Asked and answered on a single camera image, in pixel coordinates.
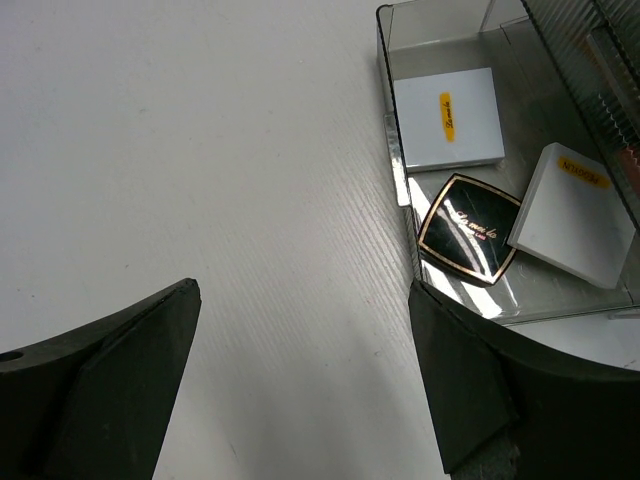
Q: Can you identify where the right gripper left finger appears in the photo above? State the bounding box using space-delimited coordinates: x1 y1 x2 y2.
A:
1 278 201 479

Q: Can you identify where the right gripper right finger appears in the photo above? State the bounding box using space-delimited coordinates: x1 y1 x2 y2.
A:
408 280 639 479

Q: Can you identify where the black gold compact case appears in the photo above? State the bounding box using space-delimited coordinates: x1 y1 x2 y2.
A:
417 173 521 286

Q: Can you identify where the red lip gloss tube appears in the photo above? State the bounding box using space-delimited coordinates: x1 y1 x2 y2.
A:
617 148 640 196

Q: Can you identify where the clear acrylic drawer organizer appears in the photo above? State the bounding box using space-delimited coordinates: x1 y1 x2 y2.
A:
376 1 639 323

